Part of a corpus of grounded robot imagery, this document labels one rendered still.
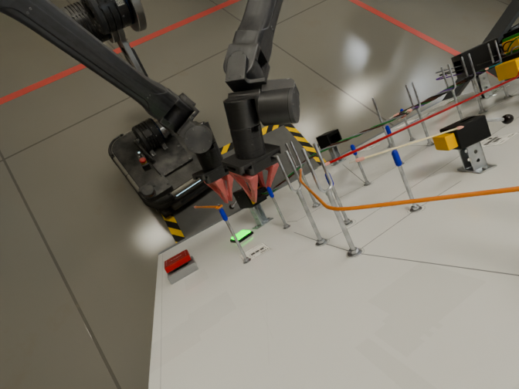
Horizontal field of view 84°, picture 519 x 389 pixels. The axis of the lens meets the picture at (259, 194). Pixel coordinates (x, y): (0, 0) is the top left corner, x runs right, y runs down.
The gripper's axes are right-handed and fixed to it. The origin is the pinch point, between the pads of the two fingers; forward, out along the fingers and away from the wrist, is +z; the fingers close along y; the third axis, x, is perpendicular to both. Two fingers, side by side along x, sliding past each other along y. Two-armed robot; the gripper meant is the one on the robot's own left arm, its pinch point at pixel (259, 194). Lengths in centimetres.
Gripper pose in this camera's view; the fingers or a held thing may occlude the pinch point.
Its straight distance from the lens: 59.2
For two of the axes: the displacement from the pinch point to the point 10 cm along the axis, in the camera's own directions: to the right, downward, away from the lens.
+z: 1.8, 8.5, 4.9
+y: 7.3, -4.5, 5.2
